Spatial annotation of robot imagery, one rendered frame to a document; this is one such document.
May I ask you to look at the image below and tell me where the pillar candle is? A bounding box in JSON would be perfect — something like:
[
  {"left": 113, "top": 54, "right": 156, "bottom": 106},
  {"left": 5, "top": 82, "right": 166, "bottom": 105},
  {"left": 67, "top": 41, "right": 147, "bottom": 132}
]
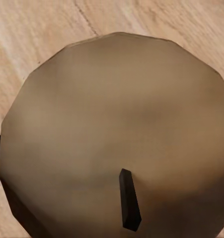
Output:
[{"left": 0, "top": 31, "right": 224, "bottom": 238}]

